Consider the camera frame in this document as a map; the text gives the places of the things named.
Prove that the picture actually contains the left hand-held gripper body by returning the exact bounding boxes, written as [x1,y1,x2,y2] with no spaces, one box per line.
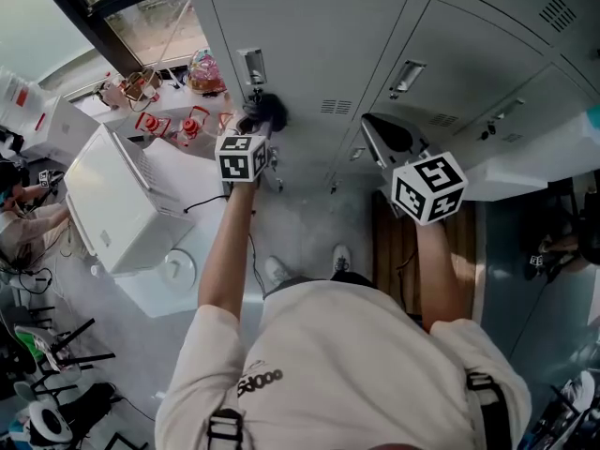
[214,114,277,197]

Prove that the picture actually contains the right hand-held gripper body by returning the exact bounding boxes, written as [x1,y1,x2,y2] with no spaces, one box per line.
[360,115,469,227]

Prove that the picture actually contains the dark blue cloth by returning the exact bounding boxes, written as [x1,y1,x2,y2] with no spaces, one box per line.
[242,92,289,134]

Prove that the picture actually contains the grey metal locker door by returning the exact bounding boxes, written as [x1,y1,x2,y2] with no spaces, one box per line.
[207,0,412,128]

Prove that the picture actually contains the person's left forearm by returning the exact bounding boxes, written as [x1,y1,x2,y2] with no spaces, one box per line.
[196,183,258,321]

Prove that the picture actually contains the person's right forearm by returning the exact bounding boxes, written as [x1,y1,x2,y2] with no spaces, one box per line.
[412,217,463,332]

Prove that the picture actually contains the grey metal locker cabinet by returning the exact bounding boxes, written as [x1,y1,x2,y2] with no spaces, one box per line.
[179,0,600,196]

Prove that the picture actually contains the colourful patterned bag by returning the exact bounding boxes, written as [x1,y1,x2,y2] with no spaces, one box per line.
[187,48,226,96]

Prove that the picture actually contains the white partition unit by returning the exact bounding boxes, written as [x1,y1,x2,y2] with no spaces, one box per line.
[461,110,600,203]

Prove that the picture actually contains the white windowsill ledge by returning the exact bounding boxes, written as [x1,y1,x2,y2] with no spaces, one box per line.
[63,66,235,135]

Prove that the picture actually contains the person's white left shoe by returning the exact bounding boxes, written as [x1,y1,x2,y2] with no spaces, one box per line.
[264,256,293,286]

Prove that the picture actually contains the person's white shoe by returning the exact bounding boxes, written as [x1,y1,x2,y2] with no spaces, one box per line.
[264,256,293,286]
[331,244,352,275]

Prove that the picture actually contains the person's white right shoe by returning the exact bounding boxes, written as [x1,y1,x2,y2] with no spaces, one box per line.
[331,244,352,275]

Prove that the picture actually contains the large white cardboard box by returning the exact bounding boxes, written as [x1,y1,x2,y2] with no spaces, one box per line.
[63,123,196,276]

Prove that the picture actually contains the black-framed window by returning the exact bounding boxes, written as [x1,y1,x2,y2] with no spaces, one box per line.
[0,0,210,88]

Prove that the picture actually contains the pink ornament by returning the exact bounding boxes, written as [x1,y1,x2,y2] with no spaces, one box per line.
[93,80,124,110]

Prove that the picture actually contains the low white box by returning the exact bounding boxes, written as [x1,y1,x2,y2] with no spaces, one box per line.
[112,136,263,319]

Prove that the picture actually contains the white carton with red sticker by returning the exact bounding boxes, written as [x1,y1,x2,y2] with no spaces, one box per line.
[21,95,102,157]

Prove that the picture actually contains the person's cream t-shirt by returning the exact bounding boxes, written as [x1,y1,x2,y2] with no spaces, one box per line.
[154,278,533,450]

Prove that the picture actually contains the translucent red-labelled plastic container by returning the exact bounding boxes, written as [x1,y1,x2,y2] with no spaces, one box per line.
[0,66,48,126]

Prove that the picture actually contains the green white seat stool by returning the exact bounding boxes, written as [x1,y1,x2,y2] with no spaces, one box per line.
[12,317,117,393]

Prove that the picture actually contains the black bag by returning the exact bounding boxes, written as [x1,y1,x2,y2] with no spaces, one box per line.
[55,382,118,440]

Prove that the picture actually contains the black power cable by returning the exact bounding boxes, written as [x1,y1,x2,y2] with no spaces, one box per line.
[182,193,232,216]

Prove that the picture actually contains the recessed metal locker handle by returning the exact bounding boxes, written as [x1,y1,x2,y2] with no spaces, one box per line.
[388,58,428,100]
[489,97,526,121]
[235,47,268,86]

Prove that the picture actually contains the gold wire basket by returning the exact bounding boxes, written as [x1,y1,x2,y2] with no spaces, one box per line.
[122,67,163,112]

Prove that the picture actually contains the black harness strap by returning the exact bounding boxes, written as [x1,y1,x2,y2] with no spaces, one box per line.
[206,408,245,450]
[465,370,511,450]

